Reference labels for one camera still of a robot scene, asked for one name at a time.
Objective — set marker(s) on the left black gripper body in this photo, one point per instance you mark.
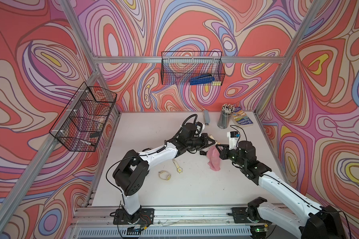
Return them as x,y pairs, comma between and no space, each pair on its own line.
197,143

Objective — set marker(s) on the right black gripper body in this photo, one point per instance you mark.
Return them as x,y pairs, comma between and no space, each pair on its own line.
232,155

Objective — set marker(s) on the pink cloth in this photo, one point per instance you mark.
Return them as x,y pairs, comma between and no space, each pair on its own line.
214,159

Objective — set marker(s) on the beige strap yellow dial watch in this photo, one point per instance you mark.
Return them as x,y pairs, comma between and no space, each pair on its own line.
179,169

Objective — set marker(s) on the beige looped watch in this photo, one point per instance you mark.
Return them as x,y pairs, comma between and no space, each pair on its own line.
210,136
164,175

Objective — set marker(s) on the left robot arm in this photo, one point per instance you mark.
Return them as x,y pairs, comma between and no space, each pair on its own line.
132,170

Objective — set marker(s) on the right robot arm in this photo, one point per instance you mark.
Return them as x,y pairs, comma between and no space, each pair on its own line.
307,219

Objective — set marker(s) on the grey stapler on table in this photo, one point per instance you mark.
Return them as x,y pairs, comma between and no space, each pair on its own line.
206,117

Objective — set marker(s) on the colourful book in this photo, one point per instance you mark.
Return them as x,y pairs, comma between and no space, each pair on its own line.
240,118

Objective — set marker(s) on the metal pencil cup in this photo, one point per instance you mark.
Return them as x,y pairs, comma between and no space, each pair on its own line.
225,114

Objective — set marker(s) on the blue stapler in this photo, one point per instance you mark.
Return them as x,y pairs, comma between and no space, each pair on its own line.
202,79

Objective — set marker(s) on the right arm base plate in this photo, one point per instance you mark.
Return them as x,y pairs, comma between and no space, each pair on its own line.
248,214

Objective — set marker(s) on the black wire basket back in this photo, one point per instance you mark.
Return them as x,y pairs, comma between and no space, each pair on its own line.
178,67

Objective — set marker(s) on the black wire basket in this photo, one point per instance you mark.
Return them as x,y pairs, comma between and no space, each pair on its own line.
81,124
178,67

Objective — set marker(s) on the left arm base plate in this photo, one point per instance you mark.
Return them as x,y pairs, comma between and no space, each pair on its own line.
143,216

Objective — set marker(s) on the black wire basket left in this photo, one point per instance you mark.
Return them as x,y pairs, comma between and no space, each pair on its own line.
81,124

